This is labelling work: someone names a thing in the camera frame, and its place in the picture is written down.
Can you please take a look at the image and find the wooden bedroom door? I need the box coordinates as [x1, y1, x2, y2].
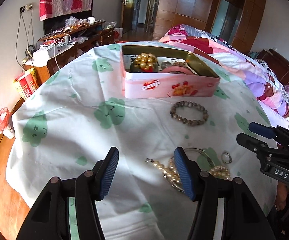
[121, 0, 135, 34]

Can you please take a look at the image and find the wooden wardrobe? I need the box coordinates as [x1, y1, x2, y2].
[153, 0, 266, 53]

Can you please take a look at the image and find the red plastic bag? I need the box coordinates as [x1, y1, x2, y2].
[0, 107, 11, 134]

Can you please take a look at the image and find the paper leaflet in tin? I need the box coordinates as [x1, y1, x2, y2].
[123, 53, 185, 72]

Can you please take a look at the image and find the white cloth with green clouds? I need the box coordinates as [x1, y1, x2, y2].
[6, 45, 277, 239]

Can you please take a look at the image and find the silver bangle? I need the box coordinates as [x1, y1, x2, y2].
[163, 147, 216, 193]

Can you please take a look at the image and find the green jade bangle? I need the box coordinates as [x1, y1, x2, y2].
[130, 62, 159, 73]

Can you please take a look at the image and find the pink bangle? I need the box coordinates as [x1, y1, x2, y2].
[160, 66, 195, 75]

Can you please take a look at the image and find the wooden TV cabinet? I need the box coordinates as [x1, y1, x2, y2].
[23, 21, 115, 85]

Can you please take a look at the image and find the red yellow gift bag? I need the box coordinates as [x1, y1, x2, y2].
[13, 68, 39, 101]

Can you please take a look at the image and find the cream pearl necklace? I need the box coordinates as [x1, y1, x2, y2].
[145, 157, 233, 193]

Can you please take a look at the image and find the pink cookie tin box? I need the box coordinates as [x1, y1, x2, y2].
[120, 44, 220, 99]

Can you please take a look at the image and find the wooden bed headboard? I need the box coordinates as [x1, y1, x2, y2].
[256, 49, 289, 85]

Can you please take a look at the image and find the white box on cabinet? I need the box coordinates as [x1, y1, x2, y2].
[33, 44, 58, 61]

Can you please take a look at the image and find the wall power socket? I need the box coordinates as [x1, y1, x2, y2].
[19, 3, 33, 13]

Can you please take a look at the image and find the dark stone bead bracelet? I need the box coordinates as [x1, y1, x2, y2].
[169, 100, 210, 127]

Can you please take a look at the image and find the silver ring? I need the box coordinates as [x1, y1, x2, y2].
[220, 151, 233, 164]

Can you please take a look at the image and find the brown wooden bead mala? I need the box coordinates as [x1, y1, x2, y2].
[172, 61, 192, 71]

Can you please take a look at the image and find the black television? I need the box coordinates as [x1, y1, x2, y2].
[41, 7, 93, 34]

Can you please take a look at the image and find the golden pearl bead bracelet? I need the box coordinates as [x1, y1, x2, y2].
[133, 52, 158, 71]

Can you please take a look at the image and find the person's right hand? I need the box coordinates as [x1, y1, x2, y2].
[275, 181, 289, 211]

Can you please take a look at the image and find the pink patchwork quilt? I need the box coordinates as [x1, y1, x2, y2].
[159, 24, 289, 129]

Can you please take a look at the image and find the red patchwork TV cover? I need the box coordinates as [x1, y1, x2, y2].
[39, 0, 93, 21]

